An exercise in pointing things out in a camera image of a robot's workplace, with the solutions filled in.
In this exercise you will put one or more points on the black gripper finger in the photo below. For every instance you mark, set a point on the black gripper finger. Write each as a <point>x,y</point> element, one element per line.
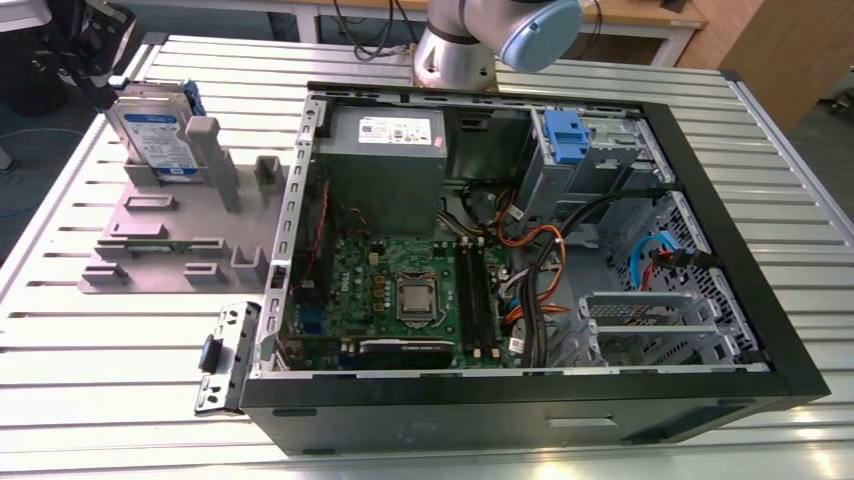
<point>100,92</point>

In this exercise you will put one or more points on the hard disk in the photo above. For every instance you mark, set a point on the hard disk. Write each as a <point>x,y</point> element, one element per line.
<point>157,140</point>

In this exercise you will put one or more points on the black chair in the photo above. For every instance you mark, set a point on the black chair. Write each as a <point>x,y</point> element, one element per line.
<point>34,95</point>

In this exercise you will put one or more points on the grey parts rack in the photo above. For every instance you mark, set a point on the grey parts rack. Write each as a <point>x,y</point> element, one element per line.
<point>194,225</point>

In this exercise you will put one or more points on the green RAM stick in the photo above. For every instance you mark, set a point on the green RAM stick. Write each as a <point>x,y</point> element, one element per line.
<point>168,246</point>

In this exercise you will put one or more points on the grey power supply unit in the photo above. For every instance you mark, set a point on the grey power supply unit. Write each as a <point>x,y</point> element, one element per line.
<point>381,190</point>

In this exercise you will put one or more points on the green motherboard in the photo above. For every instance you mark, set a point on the green motherboard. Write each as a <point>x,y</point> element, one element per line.
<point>414,255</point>

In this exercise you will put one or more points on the silver CPU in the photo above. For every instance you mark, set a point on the silver CPU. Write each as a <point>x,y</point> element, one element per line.
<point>416,299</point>

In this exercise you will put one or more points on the CPU socket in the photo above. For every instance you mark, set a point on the CPU socket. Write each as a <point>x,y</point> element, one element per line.
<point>417,318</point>

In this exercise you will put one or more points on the black graphics card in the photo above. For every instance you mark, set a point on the black graphics card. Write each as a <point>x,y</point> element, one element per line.
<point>401,350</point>

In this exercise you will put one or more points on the black RAM slot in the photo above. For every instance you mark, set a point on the black RAM slot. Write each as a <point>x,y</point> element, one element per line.
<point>469,300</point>
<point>488,300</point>

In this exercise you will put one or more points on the blue plastic drive latch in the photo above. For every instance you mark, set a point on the blue plastic drive latch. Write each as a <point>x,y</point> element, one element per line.
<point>564,135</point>

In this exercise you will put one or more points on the silver metal drive cage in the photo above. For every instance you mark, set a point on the silver metal drive cage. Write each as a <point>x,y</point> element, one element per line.
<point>581,185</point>

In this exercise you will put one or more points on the black open PC case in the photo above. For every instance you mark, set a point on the black open PC case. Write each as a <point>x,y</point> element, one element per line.
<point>468,415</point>

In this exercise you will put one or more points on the brown wooden cabinet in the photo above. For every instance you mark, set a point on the brown wooden cabinet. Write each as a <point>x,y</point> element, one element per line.
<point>788,50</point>

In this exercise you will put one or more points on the black chair base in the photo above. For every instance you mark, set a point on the black chair base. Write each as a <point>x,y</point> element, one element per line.
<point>843,102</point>

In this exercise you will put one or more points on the metal card retainer bracket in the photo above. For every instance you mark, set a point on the metal card retainer bracket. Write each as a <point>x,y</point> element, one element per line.
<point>230,350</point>

